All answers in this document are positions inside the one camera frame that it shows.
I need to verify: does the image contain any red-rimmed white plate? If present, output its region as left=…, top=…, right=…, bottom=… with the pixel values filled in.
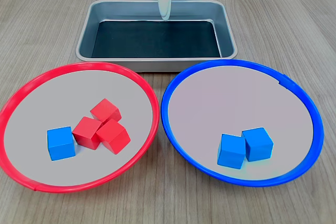
left=0, top=61, right=160, bottom=194

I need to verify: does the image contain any black tray mat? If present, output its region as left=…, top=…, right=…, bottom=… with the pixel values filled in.
left=91, top=20, right=222, bottom=59

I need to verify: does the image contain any blue cube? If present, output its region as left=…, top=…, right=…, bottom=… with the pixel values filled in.
left=241, top=127, right=274, bottom=163
left=47, top=126, right=76, bottom=162
left=217, top=133, right=247, bottom=170

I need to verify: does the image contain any red cube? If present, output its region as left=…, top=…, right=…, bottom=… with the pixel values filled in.
left=72, top=116, right=103, bottom=151
left=96, top=118, right=131, bottom=155
left=90, top=98, right=122, bottom=124

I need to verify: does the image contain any steel tray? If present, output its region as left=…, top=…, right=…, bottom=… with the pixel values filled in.
left=75, top=0, right=238, bottom=73

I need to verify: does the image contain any blue-rimmed white plate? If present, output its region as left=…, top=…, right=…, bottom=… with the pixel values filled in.
left=161, top=59, right=325, bottom=188

